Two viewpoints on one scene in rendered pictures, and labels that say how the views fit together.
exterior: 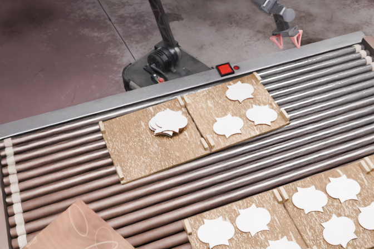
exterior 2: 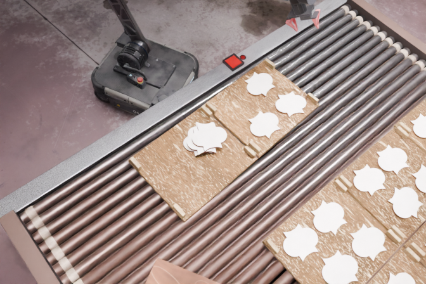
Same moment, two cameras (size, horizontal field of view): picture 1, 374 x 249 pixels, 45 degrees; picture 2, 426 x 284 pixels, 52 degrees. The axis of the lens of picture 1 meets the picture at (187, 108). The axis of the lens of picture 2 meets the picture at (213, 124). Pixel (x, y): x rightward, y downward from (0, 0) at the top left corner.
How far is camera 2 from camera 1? 0.63 m
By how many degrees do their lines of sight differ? 17
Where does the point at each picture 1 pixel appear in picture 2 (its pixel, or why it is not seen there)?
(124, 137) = (163, 168)
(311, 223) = (379, 202)
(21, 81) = not seen: outside the picture
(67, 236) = not seen: outside the picture
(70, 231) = not seen: outside the picture
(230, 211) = (303, 215)
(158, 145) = (203, 167)
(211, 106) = (238, 108)
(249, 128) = (284, 122)
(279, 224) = (352, 213)
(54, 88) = (12, 113)
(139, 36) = (87, 32)
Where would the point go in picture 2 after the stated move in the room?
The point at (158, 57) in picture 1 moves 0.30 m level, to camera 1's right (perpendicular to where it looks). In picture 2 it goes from (130, 56) to (176, 46)
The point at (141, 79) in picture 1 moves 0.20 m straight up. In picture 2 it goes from (116, 83) to (112, 63)
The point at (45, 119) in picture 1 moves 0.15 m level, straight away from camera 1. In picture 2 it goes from (63, 171) to (40, 148)
